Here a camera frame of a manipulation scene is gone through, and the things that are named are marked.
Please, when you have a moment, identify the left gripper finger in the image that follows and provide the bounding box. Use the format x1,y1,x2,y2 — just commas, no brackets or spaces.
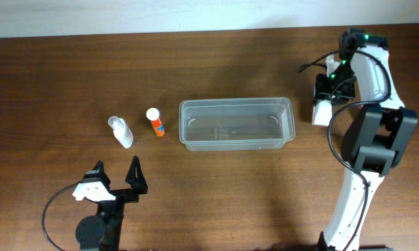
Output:
125,155,148,195
82,160,111,190

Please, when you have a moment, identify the white green medicine box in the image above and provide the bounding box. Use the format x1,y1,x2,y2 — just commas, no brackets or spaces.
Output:
312,100,333,126

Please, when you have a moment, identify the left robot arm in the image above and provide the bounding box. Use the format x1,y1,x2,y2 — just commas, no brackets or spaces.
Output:
73,156,148,251

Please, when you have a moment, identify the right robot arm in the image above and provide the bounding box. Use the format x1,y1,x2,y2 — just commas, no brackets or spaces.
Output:
312,29,418,250

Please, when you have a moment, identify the clear plastic container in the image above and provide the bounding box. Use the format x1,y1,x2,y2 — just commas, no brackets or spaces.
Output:
179,97,296,151

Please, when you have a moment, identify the white spray bottle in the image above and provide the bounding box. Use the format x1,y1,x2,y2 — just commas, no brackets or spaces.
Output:
108,116,133,149

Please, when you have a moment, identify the orange tube white cap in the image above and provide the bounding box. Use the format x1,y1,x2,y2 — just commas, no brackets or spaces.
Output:
146,107,165,137

